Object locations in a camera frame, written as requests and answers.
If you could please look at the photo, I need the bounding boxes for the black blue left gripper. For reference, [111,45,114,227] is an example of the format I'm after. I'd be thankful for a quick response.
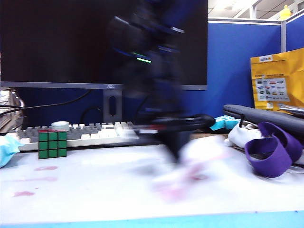
[133,111,211,164]

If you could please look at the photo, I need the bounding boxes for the white wet wipe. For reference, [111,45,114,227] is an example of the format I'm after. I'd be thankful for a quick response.
[152,139,234,203]

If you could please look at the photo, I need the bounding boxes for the light blue wet wipes pack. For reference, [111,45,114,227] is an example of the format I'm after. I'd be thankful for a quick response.
[0,135,25,168]

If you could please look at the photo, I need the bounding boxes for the teal printed packet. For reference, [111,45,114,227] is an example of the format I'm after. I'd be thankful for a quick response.
[209,115,241,131]

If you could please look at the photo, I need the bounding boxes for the white tote bag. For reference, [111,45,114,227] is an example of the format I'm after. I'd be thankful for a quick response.
[224,121,265,152]

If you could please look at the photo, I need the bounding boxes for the grey monitor stand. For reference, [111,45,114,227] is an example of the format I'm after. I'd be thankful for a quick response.
[103,89,123,124]

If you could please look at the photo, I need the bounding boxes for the white grey mechanical keyboard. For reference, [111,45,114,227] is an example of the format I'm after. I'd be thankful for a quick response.
[18,121,141,152]

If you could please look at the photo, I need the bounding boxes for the grey fabric laptop sleeve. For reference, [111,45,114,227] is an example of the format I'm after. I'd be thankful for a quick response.
[223,104,304,141]

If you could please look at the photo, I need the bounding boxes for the yellow paper bag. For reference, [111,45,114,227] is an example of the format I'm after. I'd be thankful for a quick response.
[250,47,304,111]

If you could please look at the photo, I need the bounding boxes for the translucent tape roll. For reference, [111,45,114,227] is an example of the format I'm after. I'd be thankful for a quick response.
[51,121,70,132]

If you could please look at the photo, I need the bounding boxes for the papers in clear plastic sleeve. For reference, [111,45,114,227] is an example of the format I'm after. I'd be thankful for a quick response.
[279,103,304,115]

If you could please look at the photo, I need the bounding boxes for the Rubik's cube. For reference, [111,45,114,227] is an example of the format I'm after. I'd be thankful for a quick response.
[38,129,68,160]

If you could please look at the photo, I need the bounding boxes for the black computer monitor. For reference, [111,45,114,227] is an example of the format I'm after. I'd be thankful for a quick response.
[0,0,209,91]

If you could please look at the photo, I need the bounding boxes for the silver metallic trophy figurine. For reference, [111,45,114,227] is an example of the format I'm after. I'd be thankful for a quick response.
[0,87,26,133]

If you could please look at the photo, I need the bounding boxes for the yellow rubber duck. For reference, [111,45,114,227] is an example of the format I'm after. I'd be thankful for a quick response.
[280,5,293,19]

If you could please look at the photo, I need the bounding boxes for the purple bag strap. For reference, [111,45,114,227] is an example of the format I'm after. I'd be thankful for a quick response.
[244,121,304,179]

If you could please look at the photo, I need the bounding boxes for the looped black cable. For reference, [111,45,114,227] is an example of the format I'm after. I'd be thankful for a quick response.
[80,106,104,124]

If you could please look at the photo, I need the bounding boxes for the long black power cable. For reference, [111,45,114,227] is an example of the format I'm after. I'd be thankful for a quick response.
[0,89,92,113]

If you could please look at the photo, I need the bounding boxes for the grey partition post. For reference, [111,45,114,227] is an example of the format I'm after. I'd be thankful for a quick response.
[280,20,287,53]

